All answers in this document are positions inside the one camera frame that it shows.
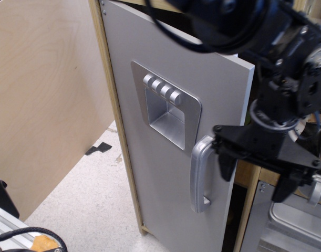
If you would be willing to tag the black tape on floor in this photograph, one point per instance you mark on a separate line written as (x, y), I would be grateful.
(102, 147)

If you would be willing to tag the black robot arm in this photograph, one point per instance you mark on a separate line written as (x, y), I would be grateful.
(285, 48)

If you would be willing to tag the orange tape piece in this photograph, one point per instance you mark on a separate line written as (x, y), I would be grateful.
(43, 243)

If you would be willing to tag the silver oven door handle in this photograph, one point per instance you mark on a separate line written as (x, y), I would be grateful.
(303, 222)

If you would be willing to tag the plywood side board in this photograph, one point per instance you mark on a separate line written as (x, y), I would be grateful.
(54, 99)

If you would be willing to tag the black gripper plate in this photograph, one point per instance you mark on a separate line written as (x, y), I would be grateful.
(271, 150)

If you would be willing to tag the silver dispenser panel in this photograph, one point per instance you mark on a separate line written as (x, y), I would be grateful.
(168, 109)

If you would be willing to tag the silver fridge door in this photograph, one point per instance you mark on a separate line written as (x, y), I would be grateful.
(160, 169)

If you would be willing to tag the silver oven knob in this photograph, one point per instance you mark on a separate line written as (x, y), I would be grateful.
(313, 191)

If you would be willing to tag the silver oven door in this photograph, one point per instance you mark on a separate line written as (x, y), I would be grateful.
(261, 235)

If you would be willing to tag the black box at left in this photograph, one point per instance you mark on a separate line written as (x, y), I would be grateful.
(6, 202)

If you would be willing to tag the silver fridge door handle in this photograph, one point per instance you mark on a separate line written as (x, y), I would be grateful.
(202, 164)

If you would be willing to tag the aluminium extrusion rail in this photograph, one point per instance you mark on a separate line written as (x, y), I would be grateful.
(9, 223)

